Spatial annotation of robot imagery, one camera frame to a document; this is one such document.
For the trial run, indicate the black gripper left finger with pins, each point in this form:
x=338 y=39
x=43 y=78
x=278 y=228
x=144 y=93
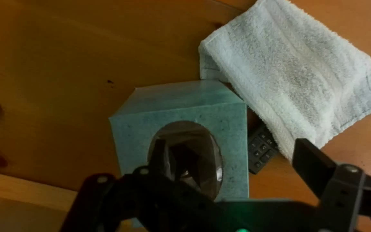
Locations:
x=109 y=201

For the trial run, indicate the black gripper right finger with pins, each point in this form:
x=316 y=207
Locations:
x=345 y=194

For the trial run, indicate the blue box with oval hole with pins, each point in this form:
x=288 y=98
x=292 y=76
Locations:
x=186 y=105

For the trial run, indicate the white terry cloth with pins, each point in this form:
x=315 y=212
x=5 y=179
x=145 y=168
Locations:
x=297 y=65

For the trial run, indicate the black remote control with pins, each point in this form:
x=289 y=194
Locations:
x=261 y=150

